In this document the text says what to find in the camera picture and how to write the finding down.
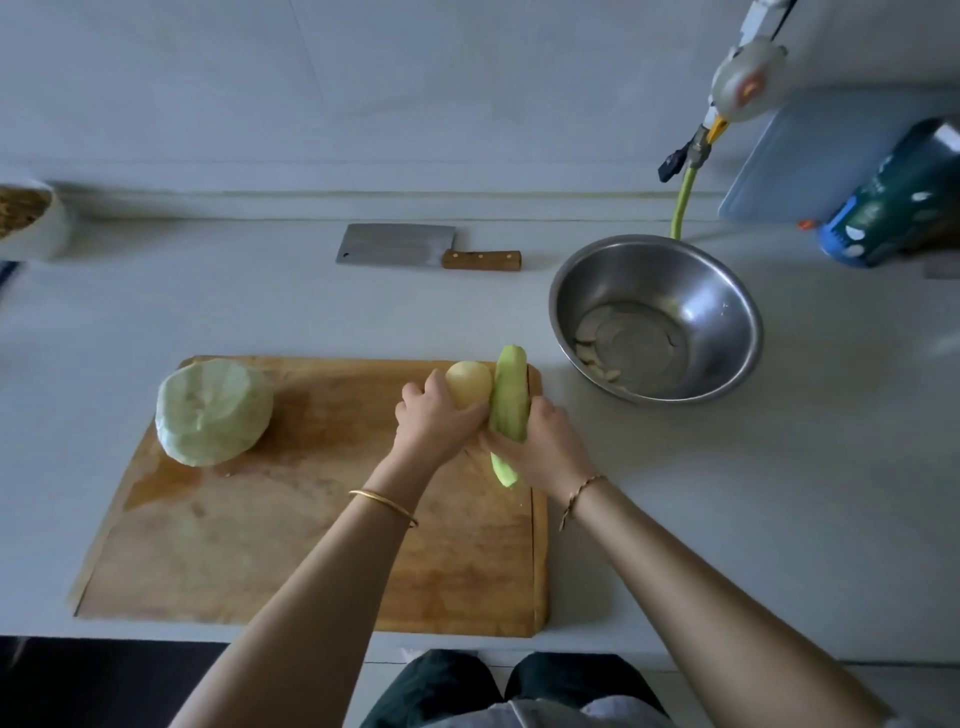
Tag gold bangle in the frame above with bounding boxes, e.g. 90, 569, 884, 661
348, 487, 420, 530

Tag pale green cabbage vegetable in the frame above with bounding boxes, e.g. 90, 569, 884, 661
154, 357, 278, 468

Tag wooden cutting board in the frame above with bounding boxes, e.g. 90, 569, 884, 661
66, 354, 551, 638

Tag deep stainless steel bowl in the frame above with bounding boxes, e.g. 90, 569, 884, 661
549, 234, 764, 407

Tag peeled yellow potato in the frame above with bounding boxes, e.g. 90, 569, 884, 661
444, 360, 497, 410

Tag white bowl of noodles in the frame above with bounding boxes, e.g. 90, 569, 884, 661
0, 180, 74, 264

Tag dark green trousers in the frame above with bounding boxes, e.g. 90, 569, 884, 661
360, 649, 669, 728

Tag person's right hand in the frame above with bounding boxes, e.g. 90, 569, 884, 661
483, 393, 602, 504

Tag cleaver with wooden handle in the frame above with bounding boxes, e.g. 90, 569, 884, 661
336, 223, 524, 273

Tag light blue plastic board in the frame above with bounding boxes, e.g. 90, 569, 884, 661
717, 82, 960, 227

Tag dark green bottle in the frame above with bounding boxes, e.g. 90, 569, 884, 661
819, 118, 960, 267

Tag white patterned garment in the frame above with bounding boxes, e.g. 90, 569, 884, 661
427, 694, 677, 728

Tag person's left hand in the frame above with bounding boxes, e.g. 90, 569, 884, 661
393, 369, 494, 470

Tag person's left forearm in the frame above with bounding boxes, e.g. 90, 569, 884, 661
168, 457, 437, 728

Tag white faucet with orange button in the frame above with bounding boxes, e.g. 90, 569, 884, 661
708, 0, 797, 125

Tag braided cord bracelet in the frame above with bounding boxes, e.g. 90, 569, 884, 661
558, 474, 609, 533

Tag pile of garlic cloves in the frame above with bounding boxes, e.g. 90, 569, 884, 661
573, 339, 624, 384

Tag peeled green cucumber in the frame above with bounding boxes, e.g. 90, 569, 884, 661
489, 345, 533, 489

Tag person's right forearm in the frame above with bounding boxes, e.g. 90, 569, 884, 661
562, 480, 902, 728

